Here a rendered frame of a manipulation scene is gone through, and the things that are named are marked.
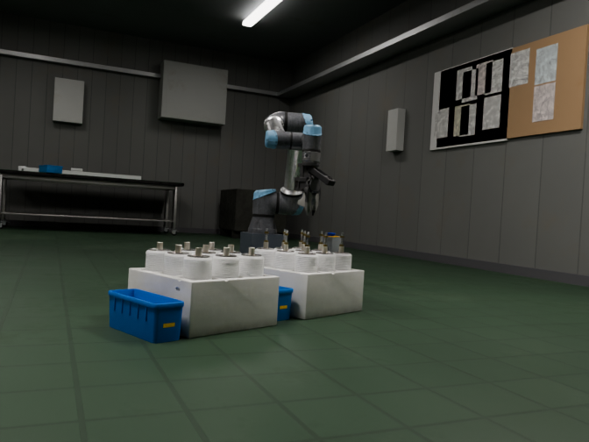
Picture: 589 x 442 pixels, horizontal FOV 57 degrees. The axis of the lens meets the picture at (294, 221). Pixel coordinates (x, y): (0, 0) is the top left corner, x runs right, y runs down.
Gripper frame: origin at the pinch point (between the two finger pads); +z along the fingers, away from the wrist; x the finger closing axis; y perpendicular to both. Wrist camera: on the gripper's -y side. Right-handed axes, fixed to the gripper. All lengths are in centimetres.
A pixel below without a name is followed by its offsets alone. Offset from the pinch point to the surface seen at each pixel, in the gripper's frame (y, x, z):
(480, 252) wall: 33, -329, 27
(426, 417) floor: -82, 73, 42
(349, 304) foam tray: -8.1, -20.8, 38.7
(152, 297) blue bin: 19, 64, 32
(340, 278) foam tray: -7.4, -13.4, 27.0
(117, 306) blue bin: 24, 73, 35
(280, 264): 12.0, 3.0, 22.4
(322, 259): -1.3, -7.7, 19.3
